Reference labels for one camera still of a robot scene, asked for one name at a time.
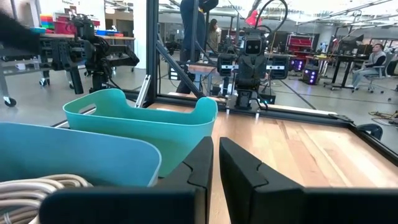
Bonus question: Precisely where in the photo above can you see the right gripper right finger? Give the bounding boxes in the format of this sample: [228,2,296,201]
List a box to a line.
[219,136,398,224]

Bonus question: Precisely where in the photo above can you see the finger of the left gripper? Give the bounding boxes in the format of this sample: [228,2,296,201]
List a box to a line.
[248,62,261,90]
[236,62,249,90]

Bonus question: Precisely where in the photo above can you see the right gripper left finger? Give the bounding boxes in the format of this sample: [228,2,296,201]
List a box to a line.
[39,136,215,224]

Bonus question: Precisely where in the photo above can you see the green plastic bin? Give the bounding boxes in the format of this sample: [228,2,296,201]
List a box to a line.
[62,88,218,178]

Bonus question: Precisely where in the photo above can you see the blue plastic bin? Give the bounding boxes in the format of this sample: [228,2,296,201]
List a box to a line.
[0,121,162,188]

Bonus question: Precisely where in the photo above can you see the beige cable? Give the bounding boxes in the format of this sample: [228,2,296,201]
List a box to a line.
[0,173,93,195]
[0,186,60,215]
[0,205,43,224]

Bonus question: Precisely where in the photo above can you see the person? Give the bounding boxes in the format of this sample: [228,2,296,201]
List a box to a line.
[207,18,221,52]
[178,0,219,95]
[352,43,388,90]

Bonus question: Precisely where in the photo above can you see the red lamp shade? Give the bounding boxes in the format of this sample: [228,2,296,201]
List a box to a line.
[244,10,262,27]

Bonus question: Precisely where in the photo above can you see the red tool chest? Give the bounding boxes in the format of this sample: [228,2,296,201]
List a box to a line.
[285,34,315,60]

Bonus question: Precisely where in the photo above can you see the computer with purple lights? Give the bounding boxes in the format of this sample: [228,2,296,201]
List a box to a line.
[300,67,320,85]

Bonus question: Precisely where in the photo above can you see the black desk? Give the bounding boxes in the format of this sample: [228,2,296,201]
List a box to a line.
[323,52,369,90]

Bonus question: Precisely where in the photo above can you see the office chair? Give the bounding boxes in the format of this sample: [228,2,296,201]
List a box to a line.
[366,52,396,94]

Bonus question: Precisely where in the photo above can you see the black robot on stand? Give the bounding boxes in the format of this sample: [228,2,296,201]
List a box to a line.
[40,15,141,96]

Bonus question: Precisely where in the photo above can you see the grey wheeled cart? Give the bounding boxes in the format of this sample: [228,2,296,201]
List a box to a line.
[0,46,50,108]

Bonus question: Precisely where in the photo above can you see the red storage bin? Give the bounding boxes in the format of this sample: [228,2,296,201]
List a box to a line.
[54,20,77,35]

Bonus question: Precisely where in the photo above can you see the stacked coloured bins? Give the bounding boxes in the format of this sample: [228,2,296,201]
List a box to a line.
[39,14,55,31]

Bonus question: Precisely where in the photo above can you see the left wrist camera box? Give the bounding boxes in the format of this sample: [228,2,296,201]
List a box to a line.
[243,32,264,57]

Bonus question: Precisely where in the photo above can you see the silver metal bracket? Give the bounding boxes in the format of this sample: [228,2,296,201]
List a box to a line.
[135,74,152,108]

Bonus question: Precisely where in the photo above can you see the black frame knob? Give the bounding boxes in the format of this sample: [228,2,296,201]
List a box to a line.
[356,123,384,141]

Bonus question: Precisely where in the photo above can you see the yellow floor cables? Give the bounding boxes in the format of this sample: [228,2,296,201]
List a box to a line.
[368,109,398,126]

